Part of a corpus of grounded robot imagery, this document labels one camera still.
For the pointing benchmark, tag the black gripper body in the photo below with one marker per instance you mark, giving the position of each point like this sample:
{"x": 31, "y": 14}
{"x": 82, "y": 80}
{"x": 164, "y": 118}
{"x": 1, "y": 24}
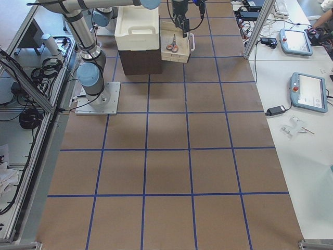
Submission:
{"x": 178, "y": 7}

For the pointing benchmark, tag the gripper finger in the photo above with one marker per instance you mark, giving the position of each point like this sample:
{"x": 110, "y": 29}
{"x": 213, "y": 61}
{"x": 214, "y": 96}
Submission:
{"x": 185, "y": 28}

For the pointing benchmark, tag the white drawer handle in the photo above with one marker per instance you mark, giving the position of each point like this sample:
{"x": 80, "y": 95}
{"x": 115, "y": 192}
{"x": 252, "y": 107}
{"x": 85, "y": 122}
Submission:
{"x": 192, "y": 42}

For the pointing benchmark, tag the grey orange scissors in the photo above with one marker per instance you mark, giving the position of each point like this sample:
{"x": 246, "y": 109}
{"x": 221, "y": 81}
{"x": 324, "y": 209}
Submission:
{"x": 173, "y": 46}

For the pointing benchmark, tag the light wooden drawer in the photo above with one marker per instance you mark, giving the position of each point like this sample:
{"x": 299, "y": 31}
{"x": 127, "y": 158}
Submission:
{"x": 167, "y": 30}

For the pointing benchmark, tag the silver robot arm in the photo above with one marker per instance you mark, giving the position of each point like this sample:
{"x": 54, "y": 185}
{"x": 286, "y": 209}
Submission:
{"x": 72, "y": 12}
{"x": 102, "y": 16}

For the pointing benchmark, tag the white plastic crate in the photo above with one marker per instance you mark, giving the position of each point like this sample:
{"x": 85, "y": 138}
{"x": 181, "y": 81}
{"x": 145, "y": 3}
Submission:
{"x": 137, "y": 29}

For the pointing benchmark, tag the dark wooden cabinet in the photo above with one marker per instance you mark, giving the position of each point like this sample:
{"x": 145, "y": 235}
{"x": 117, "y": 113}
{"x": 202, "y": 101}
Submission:
{"x": 141, "y": 62}

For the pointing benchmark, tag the white keyboard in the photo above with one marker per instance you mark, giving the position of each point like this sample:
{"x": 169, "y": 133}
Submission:
{"x": 281, "y": 9}

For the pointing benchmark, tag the upper blue teach pendant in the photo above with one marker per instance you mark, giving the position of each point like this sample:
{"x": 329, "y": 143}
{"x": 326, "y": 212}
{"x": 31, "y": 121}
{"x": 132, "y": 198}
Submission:
{"x": 295, "y": 42}

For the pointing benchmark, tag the blue teach pendant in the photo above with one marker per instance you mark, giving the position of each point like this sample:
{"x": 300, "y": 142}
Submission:
{"x": 308, "y": 92}
{"x": 295, "y": 42}

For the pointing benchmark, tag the small black power adapter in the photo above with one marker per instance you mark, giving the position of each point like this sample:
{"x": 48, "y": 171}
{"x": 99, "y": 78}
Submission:
{"x": 277, "y": 110}

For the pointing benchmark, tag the lower blue teach pendant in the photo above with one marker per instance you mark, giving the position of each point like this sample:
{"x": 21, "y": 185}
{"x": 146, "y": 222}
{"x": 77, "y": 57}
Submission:
{"x": 308, "y": 92}

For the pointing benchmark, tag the clear plastic parts bag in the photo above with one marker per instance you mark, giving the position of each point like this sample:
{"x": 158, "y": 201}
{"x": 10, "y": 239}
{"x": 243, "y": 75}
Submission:
{"x": 295, "y": 127}

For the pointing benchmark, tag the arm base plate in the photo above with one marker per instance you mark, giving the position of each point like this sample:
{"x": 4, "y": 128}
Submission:
{"x": 106, "y": 103}
{"x": 105, "y": 31}

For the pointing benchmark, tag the aluminium frame post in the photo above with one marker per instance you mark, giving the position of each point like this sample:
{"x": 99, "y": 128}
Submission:
{"x": 261, "y": 20}

